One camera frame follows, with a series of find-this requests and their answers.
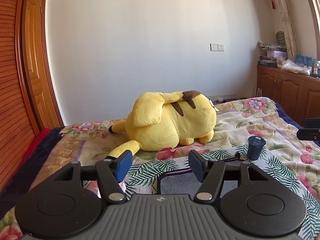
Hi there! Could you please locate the purple and grey towel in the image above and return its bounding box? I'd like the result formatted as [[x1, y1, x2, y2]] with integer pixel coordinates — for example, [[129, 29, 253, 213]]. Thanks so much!
[[156, 168, 241, 196]]

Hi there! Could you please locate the pink tissue box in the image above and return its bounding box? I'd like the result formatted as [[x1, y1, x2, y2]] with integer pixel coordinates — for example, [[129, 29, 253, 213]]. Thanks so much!
[[82, 179, 126, 198]]

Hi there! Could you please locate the floral bed blanket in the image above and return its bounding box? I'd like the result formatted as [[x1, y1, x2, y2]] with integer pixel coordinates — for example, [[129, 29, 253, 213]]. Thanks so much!
[[1, 98, 319, 239]]

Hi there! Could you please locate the palm leaf print cloth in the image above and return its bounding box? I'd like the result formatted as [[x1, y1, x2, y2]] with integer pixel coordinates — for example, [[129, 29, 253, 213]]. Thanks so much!
[[125, 146, 319, 239]]

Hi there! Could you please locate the wooden side cabinet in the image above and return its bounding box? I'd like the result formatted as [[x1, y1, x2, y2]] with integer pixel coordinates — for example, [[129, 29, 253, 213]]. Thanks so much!
[[256, 65, 320, 125]]

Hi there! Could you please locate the dark blue cup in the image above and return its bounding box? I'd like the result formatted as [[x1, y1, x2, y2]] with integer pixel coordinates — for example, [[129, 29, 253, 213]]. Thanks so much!
[[247, 136, 266, 160]]

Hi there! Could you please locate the yellow Pikachu plush toy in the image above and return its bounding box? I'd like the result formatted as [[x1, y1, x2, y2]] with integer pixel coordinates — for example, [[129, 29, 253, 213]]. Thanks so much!
[[108, 90, 217, 159]]

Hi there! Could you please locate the floral curtain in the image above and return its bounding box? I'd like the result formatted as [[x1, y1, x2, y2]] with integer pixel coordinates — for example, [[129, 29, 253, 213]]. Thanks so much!
[[271, 0, 299, 61]]

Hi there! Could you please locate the clutter pile on cabinet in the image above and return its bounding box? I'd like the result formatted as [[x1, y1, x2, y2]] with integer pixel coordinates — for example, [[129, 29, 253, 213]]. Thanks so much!
[[257, 31, 319, 80]]

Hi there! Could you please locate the red and navy pillow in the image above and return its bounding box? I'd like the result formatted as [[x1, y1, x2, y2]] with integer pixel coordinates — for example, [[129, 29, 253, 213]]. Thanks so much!
[[1, 127, 62, 218]]

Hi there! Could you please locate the wooden panel door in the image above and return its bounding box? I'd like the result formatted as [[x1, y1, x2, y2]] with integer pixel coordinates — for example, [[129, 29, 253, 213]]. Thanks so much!
[[22, 0, 63, 129]]

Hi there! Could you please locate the wooden slatted wardrobe door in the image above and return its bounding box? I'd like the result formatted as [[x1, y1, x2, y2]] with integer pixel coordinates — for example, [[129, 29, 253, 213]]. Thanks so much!
[[1, 0, 39, 188]]

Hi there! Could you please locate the white wall switch socket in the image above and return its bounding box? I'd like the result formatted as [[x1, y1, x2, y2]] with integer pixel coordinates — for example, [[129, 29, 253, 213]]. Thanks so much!
[[210, 43, 225, 51]]

